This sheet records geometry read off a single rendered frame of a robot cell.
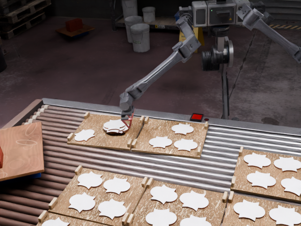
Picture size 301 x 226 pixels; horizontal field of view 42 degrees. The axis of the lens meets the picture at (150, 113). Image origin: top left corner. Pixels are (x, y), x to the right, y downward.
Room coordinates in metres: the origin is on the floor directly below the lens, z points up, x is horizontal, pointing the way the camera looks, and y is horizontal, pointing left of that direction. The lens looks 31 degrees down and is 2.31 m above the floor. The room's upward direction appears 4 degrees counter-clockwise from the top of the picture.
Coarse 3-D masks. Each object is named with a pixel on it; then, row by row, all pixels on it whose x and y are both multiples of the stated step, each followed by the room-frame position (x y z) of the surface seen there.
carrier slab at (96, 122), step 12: (84, 120) 2.28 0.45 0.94; (96, 120) 2.27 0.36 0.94; (108, 120) 2.26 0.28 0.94; (132, 120) 2.23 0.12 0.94; (144, 120) 2.23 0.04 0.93; (96, 132) 2.12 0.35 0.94; (132, 132) 2.09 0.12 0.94; (72, 144) 2.02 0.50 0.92; (84, 144) 2.00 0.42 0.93; (96, 144) 1.99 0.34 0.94; (108, 144) 1.98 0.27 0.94; (120, 144) 1.97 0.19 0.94
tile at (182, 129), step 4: (180, 124) 2.12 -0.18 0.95; (172, 128) 2.08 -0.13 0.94; (176, 128) 2.08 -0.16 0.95; (180, 128) 2.08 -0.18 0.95; (184, 128) 2.07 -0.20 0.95; (188, 128) 2.07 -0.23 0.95; (192, 128) 2.07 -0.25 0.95; (176, 132) 2.03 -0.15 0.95; (180, 132) 2.03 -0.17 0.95; (184, 132) 2.03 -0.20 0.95; (188, 132) 2.02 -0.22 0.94
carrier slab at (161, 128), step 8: (152, 120) 2.21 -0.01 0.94; (160, 120) 2.20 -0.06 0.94; (144, 128) 2.12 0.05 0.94; (152, 128) 2.12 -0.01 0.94; (160, 128) 2.11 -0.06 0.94; (168, 128) 2.10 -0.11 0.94; (200, 128) 2.07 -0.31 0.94; (144, 136) 2.03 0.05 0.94; (152, 136) 2.02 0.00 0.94; (160, 136) 2.02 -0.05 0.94; (168, 136) 2.01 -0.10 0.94; (176, 136) 2.00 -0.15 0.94; (184, 136) 2.00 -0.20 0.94; (192, 136) 1.99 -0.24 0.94; (200, 136) 1.98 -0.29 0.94; (144, 144) 1.95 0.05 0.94; (200, 144) 1.90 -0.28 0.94; (144, 152) 1.88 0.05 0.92; (152, 152) 1.87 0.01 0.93; (160, 152) 1.85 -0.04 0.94; (168, 152) 1.85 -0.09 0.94; (176, 152) 1.84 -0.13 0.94; (184, 152) 1.83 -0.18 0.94; (192, 152) 1.83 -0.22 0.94
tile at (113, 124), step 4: (112, 120) 2.18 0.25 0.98; (116, 120) 2.17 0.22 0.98; (120, 120) 2.18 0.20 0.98; (104, 124) 2.14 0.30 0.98; (108, 124) 2.13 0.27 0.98; (112, 124) 2.13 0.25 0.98; (116, 124) 2.13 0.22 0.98; (120, 124) 2.12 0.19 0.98; (124, 124) 2.12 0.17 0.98; (108, 128) 2.09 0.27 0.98; (112, 128) 2.08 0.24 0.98; (116, 128) 2.08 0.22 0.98
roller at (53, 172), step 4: (44, 168) 1.81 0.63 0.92; (48, 168) 1.81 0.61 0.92; (44, 172) 1.79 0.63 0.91; (48, 172) 1.78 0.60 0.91; (52, 172) 1.78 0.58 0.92; (56, 172) 1.77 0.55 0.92; (60, 172) 1.76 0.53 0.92; (64, 172) 1.76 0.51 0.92; (68, 172) 1.76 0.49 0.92; (60, 176) 1.75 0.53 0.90; (64, 176) 1.74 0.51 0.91; (68, 176) 1.73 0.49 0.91; (72, 176) 1.73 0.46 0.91
